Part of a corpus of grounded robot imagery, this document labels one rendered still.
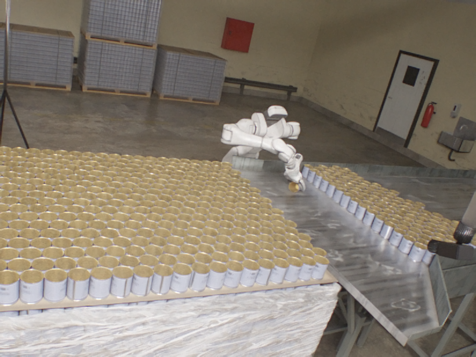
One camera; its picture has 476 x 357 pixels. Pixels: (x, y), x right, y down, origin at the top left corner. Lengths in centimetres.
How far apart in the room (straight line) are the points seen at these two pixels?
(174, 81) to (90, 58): 181
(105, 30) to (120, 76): 95
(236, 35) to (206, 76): 213
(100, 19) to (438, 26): 688
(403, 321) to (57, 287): 125
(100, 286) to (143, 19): 770
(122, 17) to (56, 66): 157
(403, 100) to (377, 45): 168
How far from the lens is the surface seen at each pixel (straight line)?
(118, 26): 867
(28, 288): 132
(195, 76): 926
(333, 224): 229
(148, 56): 890
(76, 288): 133
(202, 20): 1092
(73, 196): 184
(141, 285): 138
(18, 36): 850
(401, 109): 1000
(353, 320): 212
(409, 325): 175
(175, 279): 143
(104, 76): 878
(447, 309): 181
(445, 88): 945
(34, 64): 858
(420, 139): 965
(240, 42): 1118
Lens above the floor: 200
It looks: 23 degrees down
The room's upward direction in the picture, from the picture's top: 13 degrees clockwise
